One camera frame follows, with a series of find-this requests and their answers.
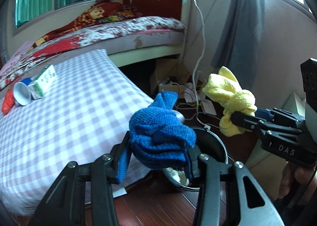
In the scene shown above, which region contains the yellow towel rag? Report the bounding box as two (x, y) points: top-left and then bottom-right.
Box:
(202, 66), (257, 137)

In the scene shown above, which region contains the blue towel rag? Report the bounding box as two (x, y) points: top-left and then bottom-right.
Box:
(129, 91), (197, 170)

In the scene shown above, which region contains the small blue paper cup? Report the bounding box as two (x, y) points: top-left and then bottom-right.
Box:
(13, 78), (32, 106)

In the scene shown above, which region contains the red plastic bag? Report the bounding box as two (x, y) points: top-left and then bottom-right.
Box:
(2, 89), (15, 115)

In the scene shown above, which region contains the red white paper box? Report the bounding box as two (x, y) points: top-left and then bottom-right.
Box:
(167, 167), (190, 186)

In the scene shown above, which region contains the black plastic trash bucket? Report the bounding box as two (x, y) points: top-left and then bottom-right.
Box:
(162, 127), (228, 192)

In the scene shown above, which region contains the right human hand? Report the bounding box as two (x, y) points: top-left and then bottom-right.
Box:
(279, 162), (316, 205)

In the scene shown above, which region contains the purple checkered tablecloth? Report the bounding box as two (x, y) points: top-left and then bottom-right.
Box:
(1, 50), (152, 215)

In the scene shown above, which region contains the grey curtain right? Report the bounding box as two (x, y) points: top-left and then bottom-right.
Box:
(211, 0), (265, 90)

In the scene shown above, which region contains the cardboard box under bed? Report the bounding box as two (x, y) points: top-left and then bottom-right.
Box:
(150, 59), (191, 99)

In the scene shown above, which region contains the green white carton box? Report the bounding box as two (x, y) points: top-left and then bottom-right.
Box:
(28, 64), (57, 100)

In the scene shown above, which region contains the bed with floral sheet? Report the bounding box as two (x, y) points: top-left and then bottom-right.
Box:
(1, 16), (186, 89)

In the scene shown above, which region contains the red patterned blanket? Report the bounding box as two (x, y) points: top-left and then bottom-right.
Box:
(27, 0), (143, 52)

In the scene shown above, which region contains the pink folded cloth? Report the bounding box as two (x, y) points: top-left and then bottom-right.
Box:
(0, 41), (35, 76)

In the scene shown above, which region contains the white hanging power cable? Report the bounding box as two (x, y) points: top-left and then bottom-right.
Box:
(180, 0), (207, 122)

